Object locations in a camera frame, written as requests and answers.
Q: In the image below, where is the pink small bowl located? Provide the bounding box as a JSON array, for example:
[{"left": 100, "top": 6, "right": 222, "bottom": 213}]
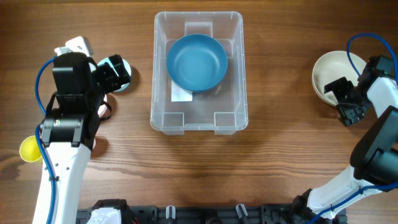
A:
[{"left": 98, "top": 95, "right": 108, "bottom": 118}]

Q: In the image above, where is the light blue small bowl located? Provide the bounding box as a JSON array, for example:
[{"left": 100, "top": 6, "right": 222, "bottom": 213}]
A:
[{"left": 97, "top": 57, "right": 132, "bottom": 93}]

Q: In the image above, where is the clear plastic storage container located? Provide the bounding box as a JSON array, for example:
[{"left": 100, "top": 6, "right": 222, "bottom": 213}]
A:
[{"left": 150, "top": 11, "right": 249, "bottom": 135}]

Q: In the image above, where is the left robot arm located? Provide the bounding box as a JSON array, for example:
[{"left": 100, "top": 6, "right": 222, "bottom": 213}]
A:
[{"left": 33, "top": 52, "right": 132, "bottom": 223}]

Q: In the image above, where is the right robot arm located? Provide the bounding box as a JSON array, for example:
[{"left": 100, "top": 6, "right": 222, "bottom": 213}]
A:
[{"left": 289, "top": 55, "right": 397, "bottom": 223}]

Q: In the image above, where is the yellow cup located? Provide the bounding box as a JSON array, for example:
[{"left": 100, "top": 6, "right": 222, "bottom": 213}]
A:
[{"left": 19, "top": 136, "right": 42, "bottom": 163}]

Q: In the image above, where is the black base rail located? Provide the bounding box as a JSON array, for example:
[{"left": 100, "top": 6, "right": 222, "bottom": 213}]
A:
[{"left": 76, "top": 198, "right": 346, "bottom": 224}]

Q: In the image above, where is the left blue cable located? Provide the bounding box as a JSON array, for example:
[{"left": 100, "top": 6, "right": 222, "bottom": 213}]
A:
[{"left": 34, "top": 55, "right": 58, "bottom": 224}]

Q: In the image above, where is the cream beige bowl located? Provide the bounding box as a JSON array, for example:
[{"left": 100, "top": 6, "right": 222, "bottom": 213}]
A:
[{"left": 312, "top": 50, "right": 358, "bottom": 106}]

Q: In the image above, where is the dark blue bowl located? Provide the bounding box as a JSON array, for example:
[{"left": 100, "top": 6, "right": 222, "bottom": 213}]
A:
[{"left": 166, "top": 34, "right": 228, "bottom": 92}]

